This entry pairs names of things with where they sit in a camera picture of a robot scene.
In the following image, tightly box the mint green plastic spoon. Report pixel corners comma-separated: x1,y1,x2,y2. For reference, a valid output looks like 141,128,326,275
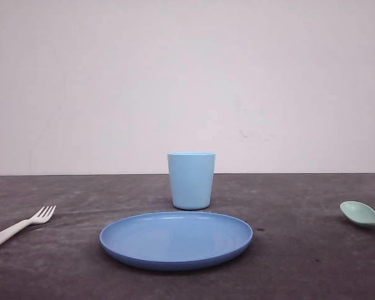
339,201,375,228

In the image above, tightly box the white plastic fork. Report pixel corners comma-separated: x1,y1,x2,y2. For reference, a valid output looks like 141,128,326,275
0,205,56,245

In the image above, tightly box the light blue plastic cup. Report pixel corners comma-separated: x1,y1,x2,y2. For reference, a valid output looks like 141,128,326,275
167,152,216,210

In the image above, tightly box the blue plastic plate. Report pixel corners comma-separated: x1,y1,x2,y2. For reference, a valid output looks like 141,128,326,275
99,211,253,271

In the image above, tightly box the dark grey table cloth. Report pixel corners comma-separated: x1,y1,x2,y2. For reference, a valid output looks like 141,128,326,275
0,174,375,299

